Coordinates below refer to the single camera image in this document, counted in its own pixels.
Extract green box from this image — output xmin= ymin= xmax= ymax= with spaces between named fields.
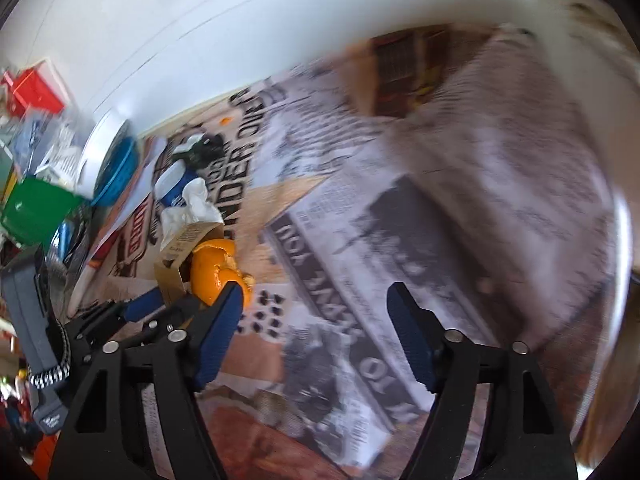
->
xmin=0 ymin=175 xmax=84 ymax=247

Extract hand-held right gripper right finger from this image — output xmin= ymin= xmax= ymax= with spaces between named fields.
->
xmin=386 ymin=281 xmax=580 ymax=480

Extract white colander bowl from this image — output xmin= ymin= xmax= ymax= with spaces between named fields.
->
xmin=75 ymin=112 xmax=132 ymax=202

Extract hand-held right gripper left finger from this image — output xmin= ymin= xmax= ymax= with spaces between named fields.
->
xmin=47 ymin=280 xmax=247 ymax=480

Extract red tin box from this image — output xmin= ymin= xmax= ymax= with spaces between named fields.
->
xmin=0 ymin=60 xmax=68 ymax=117

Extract orange peel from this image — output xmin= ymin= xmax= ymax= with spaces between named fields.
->
xmin=189 ymin=238 xmax=256 ymax=309

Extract crumpled white tissue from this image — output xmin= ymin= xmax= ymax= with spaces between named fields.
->
xmin=159 ymin=177 xmax=223 ymax=251

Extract small brown cardboard box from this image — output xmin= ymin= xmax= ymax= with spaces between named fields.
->
xmin=152 ymin=220 xmax=226 ymax=307

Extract blue white plastic bags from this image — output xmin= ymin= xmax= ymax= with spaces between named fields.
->
xmin=10 ymin=105 xmax=94 ymax=187

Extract small black object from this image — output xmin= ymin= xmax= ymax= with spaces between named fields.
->
xmin=172 ymin=132 xmax=226 ymax=167

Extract small blue white cup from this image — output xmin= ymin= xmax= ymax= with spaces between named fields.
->
xmin=152 ymin=162 xmax=199 ymax=207

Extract blue plastic basket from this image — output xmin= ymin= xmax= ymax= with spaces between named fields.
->
xmin=90 ymin=136 xmax=140 ymax=209

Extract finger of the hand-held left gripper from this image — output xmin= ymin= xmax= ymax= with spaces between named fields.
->
xmin=119 ymin=295 xmax=202 ymax=347
xmin=70 ymin=287 xmax=165 ymax=342

